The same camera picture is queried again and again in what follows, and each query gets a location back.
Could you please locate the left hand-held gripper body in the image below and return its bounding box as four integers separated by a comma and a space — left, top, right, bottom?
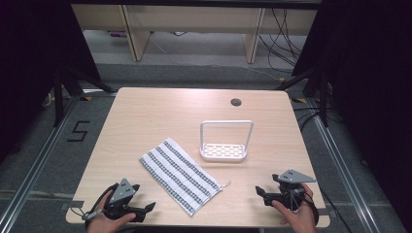
102, 178, 146, 223

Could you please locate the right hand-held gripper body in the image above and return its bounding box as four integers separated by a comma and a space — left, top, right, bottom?
263, 168, 317, 215

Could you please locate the person's left hand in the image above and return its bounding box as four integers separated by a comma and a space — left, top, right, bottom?
85, 189, 138, 233

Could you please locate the person's right hand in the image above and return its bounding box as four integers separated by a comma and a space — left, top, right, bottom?
271, 183, 318, 233

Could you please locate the white striped cloth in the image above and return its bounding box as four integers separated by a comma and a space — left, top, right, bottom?
139, 137, 231, 217

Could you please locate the black metal stand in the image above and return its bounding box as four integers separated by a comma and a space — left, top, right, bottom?
274, 66, 334, 128
51, 66, 117, 128

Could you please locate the dark curtain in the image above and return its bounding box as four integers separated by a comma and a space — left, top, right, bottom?
291, 0, 412, 225
0, 0, 102, 164

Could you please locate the beige wooden desk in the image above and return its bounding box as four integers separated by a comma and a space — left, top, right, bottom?
71, 3, 319, 64

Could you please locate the black cable with silver plug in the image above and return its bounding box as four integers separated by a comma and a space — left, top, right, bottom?
70, 183, 120, 229

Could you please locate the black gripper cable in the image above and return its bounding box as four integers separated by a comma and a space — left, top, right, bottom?
310, 183, 355, 233

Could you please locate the aluminium floor rail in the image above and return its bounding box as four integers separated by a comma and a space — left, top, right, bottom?
0, 91, 86, 229
305, 96, 382, 233

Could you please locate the white rack with handle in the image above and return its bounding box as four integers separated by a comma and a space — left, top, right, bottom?
199, 119, 255, 163

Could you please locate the white floor cable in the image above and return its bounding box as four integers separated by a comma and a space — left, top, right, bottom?
241, 64, 286, 83

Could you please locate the bundle of black cables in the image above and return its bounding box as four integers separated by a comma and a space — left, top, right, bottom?
257, 8, 306, 74

